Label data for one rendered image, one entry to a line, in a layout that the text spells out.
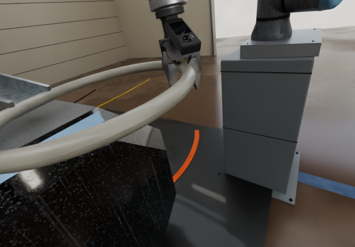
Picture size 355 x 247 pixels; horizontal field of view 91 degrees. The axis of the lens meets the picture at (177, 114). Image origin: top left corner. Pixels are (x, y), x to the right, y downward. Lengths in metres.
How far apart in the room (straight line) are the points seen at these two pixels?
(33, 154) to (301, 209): 1.31
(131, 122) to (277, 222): 1.13
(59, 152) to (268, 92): 0.89
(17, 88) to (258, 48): 0.96
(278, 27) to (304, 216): 1.02
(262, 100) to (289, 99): 0.12
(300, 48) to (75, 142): 0.89
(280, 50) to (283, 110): 0.29
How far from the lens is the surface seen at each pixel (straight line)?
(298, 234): 1.27
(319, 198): 1.45
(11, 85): 0.77
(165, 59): 0.46
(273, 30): 1.02
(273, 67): 0.93
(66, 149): 0.25
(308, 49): 0.95
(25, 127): 0.67
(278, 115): 1.03
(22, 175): 0.54
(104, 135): 0.24
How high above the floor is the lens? 1.07
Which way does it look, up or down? 28 degrees down
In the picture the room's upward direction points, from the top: 10 degrees counter-clockwise
